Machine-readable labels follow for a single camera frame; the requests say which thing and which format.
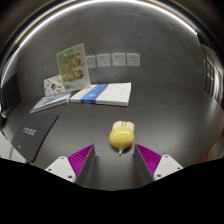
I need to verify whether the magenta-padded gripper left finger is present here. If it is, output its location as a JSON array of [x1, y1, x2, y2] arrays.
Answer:
[[44, 143, 97, 188]]

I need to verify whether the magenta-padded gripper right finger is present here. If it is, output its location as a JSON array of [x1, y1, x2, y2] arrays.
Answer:
[[133, 143, 184, 185]]

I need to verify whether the yellow computer mouse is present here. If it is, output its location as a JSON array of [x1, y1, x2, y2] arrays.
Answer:
[[109, 120, 136, 156]]

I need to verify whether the grey glossy magazine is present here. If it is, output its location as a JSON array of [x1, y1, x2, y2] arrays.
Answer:
[[29, 91, 72, 115]]

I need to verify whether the white card with colourful stickers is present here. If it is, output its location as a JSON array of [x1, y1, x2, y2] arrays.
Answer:
[[43, 74, 66, 98]]

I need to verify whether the white book with blue stripe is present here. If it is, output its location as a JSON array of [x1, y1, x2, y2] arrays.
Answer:
[[69, 82, 132, 107]]

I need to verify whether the black monitor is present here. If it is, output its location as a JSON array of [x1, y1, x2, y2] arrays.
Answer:
[[0, 72, 23, 113]]

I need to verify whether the green menu stand sign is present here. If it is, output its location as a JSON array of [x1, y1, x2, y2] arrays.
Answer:
[[56, 43, 92, 93]]

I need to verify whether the dark framed glass door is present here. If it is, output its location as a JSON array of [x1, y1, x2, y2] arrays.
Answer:
[[201, 44, 224, 105]]

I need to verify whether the white wall socket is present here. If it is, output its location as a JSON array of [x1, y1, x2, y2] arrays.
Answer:
[[126, 52, 141, 67], [96, 53, 111, 68], [85, 55, 97, 69], [111, 52, 127, 67]]

